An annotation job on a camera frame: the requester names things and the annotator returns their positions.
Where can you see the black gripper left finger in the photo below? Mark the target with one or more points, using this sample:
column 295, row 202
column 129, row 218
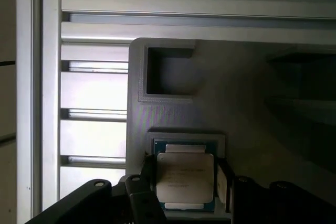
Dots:
column 86, row 197

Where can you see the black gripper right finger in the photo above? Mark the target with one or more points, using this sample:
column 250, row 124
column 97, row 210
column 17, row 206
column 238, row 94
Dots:
column 275, row 205

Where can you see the silver CPU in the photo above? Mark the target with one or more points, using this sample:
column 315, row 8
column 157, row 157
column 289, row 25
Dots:
column 185, row 176

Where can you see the grey plastic parts rack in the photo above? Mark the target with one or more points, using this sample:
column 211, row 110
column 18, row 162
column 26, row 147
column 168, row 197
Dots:
column 236, row 98

